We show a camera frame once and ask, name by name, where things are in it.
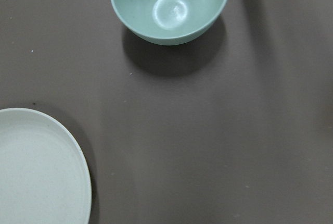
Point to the round cream plate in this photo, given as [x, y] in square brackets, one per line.
[44, 174]

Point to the mint green bowl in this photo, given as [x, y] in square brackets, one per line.
[168, 22]

